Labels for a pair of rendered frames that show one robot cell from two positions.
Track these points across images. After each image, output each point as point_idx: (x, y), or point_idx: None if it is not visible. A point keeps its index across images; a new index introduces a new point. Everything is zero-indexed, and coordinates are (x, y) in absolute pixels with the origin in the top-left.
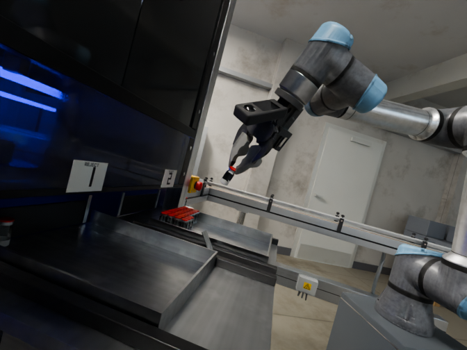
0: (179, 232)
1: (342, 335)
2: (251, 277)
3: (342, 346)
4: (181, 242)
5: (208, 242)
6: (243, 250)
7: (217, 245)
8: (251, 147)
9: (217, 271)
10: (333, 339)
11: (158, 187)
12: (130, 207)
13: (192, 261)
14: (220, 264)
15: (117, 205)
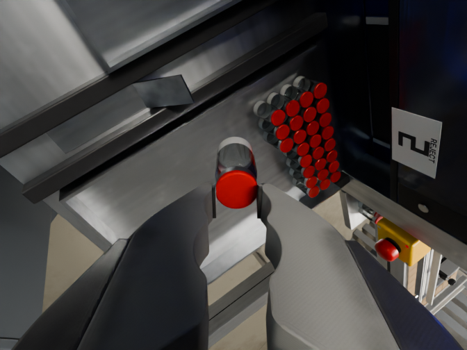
0: (246, 81)
1: (14, 294)
2: (25, 116)
3: (12, 282)
4: (187, 24)
5: (165, 95)
6: (115, 164)
7: (167, 129)
8: (185, 308)
9: (78, 56)
10: (33, 284)
11: (393, 95)
12: (379, 57)
13: (137, 27)
14: (95, 78)
15: (388, 10)
